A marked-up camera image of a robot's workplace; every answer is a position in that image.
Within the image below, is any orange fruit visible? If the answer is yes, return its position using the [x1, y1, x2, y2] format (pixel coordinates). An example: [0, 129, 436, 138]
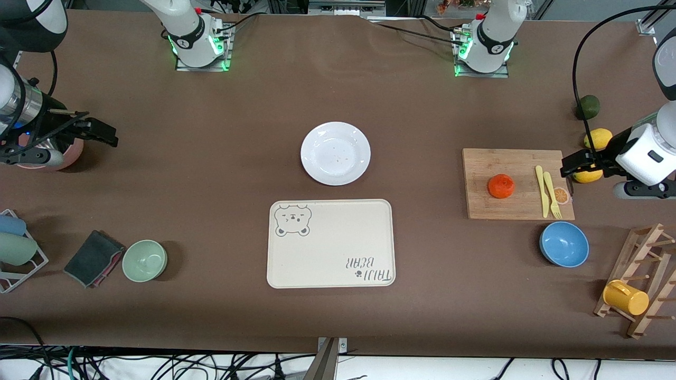
[487, 174, 515, 200]

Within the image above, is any white round plate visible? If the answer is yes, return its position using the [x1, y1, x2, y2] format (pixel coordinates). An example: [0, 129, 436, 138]
[301, 121, 371, 186]

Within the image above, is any yellow lemon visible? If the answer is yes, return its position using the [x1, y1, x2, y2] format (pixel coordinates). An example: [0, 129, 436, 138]
[572, 165, 604, 184]
[584, 128, 613, 150]

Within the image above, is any pink utensil cup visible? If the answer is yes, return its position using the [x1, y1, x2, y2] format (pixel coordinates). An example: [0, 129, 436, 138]
[15, 135, 85, 171]

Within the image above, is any yellow plastic fork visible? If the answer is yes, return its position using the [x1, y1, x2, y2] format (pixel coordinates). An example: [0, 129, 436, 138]
[543, 172, 562, 220]

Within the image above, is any yellow plastic knife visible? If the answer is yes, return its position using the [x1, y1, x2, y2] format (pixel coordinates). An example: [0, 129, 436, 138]
[535, 165, 550, 219]

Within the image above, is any green avocado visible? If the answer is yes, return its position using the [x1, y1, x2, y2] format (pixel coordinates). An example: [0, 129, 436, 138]
[575, 94, 601, 120]

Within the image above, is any blue bowl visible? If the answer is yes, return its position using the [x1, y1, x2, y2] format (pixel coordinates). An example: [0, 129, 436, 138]
[539, 221, 590, 268]

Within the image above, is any wooden cutting board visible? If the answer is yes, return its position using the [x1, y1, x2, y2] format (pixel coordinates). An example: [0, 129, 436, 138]
[462, 148, 576, 221]

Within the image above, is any light blue cup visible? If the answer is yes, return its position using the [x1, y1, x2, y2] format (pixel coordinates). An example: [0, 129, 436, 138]
[0, 215, 27, 236]

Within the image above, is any wooden mug rack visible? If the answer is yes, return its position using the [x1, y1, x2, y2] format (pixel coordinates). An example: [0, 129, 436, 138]
[593, 223, 676, 339]

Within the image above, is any dark grey folded cloth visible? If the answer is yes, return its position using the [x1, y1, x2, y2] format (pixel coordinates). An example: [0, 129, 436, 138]
[63, 230, 126, 289]

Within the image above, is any pale green cup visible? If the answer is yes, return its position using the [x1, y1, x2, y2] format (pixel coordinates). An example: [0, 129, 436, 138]
[0, 232, 39, 266]

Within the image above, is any pale green bowl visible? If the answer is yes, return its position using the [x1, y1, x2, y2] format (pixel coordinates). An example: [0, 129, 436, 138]
[122, 240, 168, 283]

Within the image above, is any yellow mug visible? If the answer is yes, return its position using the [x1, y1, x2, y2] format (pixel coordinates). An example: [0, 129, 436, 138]
[603, 280, 650, 316]

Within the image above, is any cream bear print tray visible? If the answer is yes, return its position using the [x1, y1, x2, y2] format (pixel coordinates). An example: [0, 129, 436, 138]
[266, 199, 396, 289]

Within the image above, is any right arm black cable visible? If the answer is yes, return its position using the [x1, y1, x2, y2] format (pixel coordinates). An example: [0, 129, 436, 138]
[48, 50, 59, 98]

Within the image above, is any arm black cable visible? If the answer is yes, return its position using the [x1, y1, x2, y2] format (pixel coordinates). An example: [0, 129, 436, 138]
[48, 50, 59, 98]
[572, 4, 676, 159]

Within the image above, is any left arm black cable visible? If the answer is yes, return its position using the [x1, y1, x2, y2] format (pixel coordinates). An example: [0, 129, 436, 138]
[572, 4, 676, 159]

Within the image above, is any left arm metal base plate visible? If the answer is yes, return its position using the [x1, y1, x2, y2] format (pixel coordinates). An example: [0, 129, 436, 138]
[453, 26, 510, 79]

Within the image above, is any white wire cup rack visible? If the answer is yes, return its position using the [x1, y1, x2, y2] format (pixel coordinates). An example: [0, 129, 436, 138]
[0, 209, 49, 294]

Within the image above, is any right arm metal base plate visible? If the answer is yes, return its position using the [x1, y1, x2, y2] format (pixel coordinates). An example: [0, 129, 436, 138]
[176, 21, 233, 72]

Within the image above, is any right base black cable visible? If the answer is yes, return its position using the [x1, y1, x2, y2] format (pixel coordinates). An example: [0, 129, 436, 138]
[211, 12, 260, 33]

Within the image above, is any base black cable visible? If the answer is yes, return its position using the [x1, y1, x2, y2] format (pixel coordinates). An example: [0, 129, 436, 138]
[211, 12, 260, 33]
[364, 16, 471, 43]

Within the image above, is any left base black cable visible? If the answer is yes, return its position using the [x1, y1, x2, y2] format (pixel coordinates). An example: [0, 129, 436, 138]
[364, 16, 471, 43]

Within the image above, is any aluminium frame rail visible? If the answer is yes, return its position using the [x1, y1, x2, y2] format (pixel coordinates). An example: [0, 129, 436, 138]
[267, 0, 423, 19]

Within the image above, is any metal table clamp bracket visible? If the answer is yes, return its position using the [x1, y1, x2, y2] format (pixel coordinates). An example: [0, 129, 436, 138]
[312, 337, 348, 380]

